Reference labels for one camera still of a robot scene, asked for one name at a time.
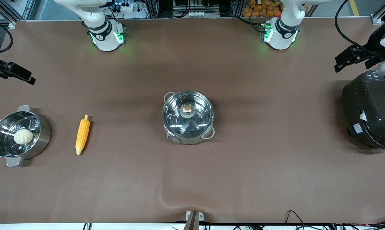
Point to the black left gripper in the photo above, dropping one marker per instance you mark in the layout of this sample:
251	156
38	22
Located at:
373	45

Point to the metal table edge bracket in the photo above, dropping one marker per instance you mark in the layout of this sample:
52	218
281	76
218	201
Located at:
194	217

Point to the white steamed bun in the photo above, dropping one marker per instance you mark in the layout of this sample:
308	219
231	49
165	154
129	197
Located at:
23	136

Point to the aluminium frame profile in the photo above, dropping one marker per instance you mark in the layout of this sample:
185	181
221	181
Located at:
384	16
16	12

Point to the yellow corn cob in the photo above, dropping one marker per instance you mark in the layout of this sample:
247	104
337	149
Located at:
82	134

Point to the black rice cooker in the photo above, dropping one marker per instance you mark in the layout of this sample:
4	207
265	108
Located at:
371	108

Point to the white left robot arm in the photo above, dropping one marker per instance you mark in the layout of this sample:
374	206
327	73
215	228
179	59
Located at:
283	40

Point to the glass pot lid with knob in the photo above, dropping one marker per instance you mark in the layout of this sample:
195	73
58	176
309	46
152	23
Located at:
176	111

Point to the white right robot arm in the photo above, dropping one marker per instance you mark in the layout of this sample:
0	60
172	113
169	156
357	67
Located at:
104	41

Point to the steel steamer pot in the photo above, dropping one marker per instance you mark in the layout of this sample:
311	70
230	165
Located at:
43	134

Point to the white power strip with plugs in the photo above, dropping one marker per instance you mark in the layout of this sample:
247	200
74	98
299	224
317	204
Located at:
128	9

